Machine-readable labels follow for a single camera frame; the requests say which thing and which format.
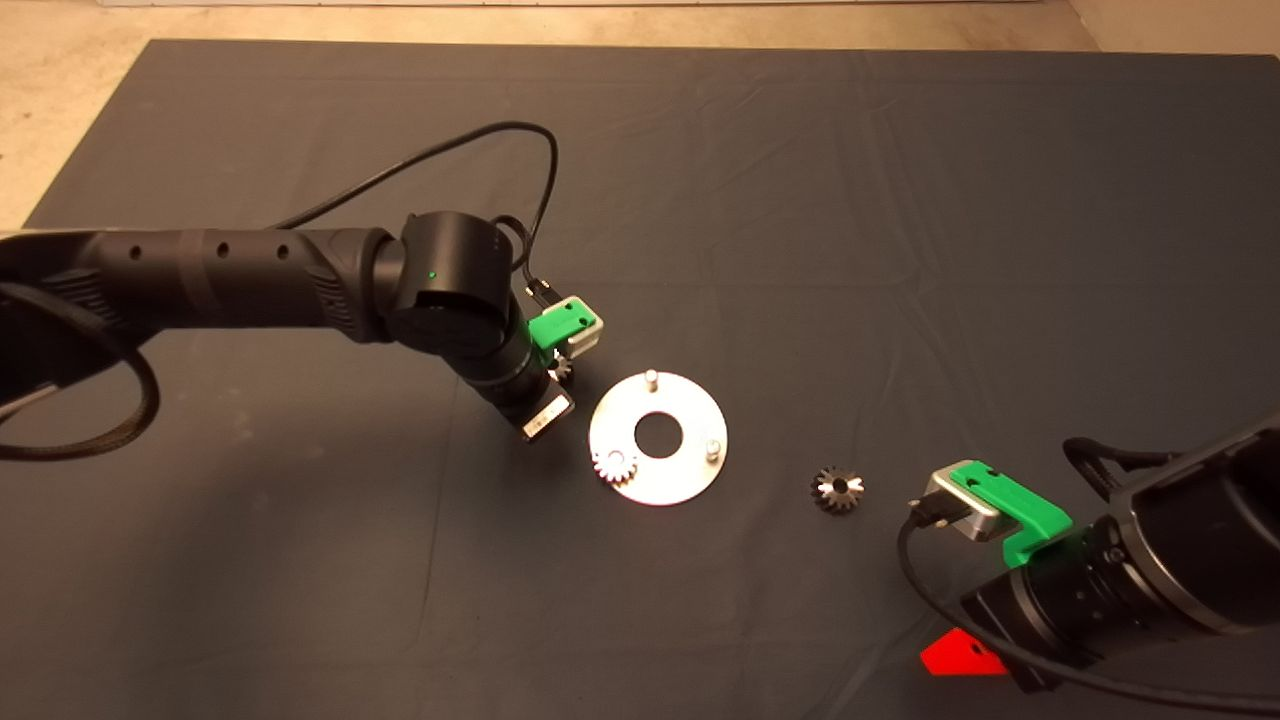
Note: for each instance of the green right camera mount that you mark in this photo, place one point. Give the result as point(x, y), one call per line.
point(1015, 510)

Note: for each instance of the dark grey table cloth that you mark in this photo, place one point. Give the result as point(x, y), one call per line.
point(800, 150)

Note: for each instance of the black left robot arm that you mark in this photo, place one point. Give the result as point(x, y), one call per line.
point(250, 280)

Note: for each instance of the round metal carrier plate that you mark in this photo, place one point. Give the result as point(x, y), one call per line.
point(680, 480)

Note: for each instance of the green left camera mount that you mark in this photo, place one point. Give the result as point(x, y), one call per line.
point(555, 325)

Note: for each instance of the small steel planetary gear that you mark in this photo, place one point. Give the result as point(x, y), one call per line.
point(564, 370)
point(615, 467)
point(836, 489)

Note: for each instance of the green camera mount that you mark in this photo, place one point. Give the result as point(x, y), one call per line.
point(1015, 510)
point(555, 325)

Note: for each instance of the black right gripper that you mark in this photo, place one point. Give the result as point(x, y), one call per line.
point(1060, 610)

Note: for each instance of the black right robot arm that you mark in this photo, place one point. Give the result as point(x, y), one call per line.
point(1200, 530)

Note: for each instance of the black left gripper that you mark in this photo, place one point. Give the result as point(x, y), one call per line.
point(515, 385)

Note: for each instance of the silver right camera box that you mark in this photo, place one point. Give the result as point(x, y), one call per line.
point(955, 505)

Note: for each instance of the silver left camera box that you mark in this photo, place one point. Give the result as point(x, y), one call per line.
point(588, 335)

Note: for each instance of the silver camera box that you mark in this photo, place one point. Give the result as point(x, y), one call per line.
point(955, 505)
point(588, 335)

